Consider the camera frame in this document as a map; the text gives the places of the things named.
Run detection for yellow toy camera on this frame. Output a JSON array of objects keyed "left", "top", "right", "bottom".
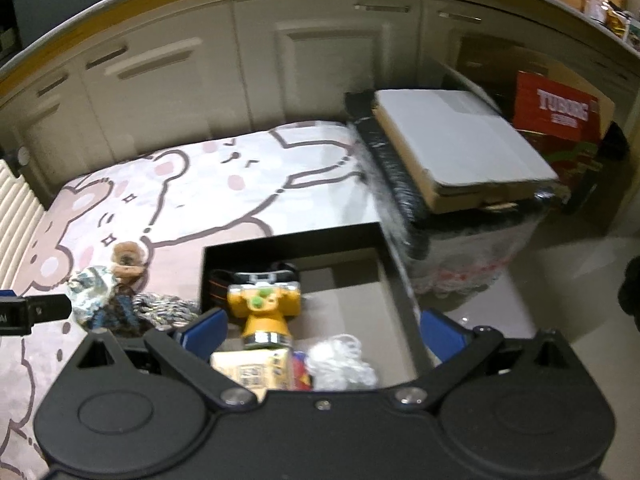
[{"left": 208, "top": 262, "right": 303, "bottom": 350}]

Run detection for grey foam board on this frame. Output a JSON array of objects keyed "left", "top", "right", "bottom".
[{"left": 374, "top": 89, "right": 556, "bottom": 195}]

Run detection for red patterned small pack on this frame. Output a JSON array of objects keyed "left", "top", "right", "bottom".
[{"left": 292, "top": 351, "right": 312, "bottom": 391}]

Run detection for flat brown cardboard box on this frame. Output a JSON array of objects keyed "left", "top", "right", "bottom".
[{"left": 374, "top": 102, "right": 558, "bottom": 214}]

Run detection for black wrapped bundle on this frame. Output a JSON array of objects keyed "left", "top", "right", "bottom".
[{"left": 344, "top": 90, "right": 432, "bottom": 260}]

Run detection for beige flower hair clip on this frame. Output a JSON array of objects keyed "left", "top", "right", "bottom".
[{"left": 112, "top": 242, "right": 146, "bottom": 284}]

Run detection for white cord bundle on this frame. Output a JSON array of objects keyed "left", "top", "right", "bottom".
[{"left": 304, "top": 334, "right": 381, "bottom": 392}]

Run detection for cream ribbed headboard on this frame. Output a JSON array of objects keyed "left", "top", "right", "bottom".
[{"left": 0, "top": 160, "right": 44, "bottom": 289}]

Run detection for yellow tissue pack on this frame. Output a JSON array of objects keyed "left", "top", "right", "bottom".
[{"left": 209, "top": 348, "right": 295, "bottom": 402}]

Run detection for blue brown crochet scrunchie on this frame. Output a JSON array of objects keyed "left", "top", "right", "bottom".
[{"left": 89, "top": 285, "right": 153, "bottom": 338}]

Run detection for black open storage box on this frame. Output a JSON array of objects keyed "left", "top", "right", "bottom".
[{"left": 200, "top": 222, "right": 432, "bottom": 387}]

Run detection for cartoon bear bed sheet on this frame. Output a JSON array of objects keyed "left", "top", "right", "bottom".
[{"left": 0, "top": 119, "right": 386, "bottom": 480}]

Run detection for cream wardrobe cabinet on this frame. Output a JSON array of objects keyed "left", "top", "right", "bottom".
[{"left": 1, "top": 0, "right": 639, "bottom": 203}]

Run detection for blue white twisted rope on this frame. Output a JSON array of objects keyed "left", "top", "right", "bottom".
[{"left": 130, "top": 290, "right": 202, "bottom": 334}]

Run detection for plastic wrapped white box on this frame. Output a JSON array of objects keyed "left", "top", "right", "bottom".
[{"left": 399, "top": 202, "right": 547, "bottom": 296}]

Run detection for blue floral satin pouch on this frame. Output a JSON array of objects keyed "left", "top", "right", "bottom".
[{"left": 65, "top": 266, "right": 116, "bottom": 328}]

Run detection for red Tuborg carton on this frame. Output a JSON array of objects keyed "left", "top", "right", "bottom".
[{"left": 513, "top": 72, "right": 602, "bottom": 144}]

